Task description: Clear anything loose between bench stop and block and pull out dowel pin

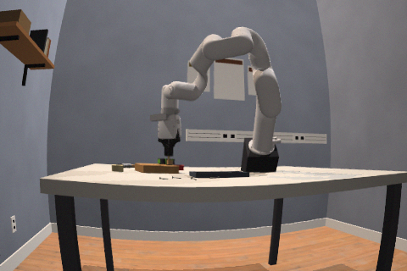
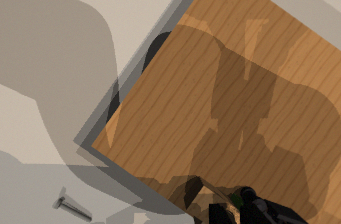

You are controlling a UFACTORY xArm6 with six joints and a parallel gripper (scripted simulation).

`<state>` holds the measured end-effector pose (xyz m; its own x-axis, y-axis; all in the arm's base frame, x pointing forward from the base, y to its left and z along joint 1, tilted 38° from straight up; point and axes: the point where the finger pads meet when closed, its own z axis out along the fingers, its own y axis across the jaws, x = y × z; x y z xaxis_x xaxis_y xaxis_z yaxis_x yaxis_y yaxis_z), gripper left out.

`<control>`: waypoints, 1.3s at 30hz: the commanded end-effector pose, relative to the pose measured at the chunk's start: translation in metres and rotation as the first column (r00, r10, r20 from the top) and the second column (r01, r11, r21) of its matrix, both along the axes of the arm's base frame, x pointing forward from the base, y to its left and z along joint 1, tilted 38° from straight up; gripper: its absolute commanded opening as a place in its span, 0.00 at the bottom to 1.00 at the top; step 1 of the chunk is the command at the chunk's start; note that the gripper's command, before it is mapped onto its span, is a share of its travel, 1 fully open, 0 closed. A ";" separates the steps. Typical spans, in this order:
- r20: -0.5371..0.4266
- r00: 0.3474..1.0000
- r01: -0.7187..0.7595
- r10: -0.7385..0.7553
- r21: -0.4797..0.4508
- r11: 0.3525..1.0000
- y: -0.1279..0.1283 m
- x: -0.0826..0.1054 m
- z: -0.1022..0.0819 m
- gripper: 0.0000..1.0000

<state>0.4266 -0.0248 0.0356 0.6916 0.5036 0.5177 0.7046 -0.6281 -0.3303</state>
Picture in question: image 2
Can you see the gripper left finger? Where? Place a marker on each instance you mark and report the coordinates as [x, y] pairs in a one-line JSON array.
[[218, 215]]

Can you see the brown wooden board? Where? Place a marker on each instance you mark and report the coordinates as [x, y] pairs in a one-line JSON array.
[[241, 93]]

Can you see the small wooden block with hole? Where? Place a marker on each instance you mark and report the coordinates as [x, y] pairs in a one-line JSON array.
[[201, 194]]

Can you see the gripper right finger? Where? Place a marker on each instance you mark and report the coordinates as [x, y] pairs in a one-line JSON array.
[[251, 214]]

